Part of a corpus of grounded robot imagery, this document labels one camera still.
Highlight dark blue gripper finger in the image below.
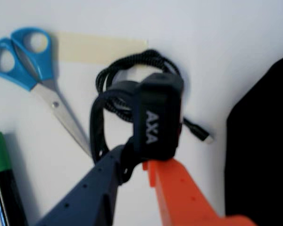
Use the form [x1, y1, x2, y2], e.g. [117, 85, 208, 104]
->
[33, 144, 127, 226]

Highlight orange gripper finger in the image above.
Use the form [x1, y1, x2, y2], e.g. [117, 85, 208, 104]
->
[142, 158, 258, 226]

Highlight black bike light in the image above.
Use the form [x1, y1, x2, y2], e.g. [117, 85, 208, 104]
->
[89, 73, 185, 187]

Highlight black fabric bag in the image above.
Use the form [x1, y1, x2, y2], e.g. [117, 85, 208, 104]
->
[224, 50, 283, 226]

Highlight black marker with green cap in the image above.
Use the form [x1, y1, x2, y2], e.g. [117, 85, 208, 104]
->
[0, 131, 29, 226]

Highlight beige masking tape strip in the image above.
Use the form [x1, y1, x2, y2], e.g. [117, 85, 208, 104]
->
[53, 30, 149, 65]

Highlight blue handled scissors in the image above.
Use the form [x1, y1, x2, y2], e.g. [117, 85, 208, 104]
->
[0, 26, 93, 158]

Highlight coiled black braided cable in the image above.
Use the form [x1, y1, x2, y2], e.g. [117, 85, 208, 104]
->
[95, 48, 215, 145]

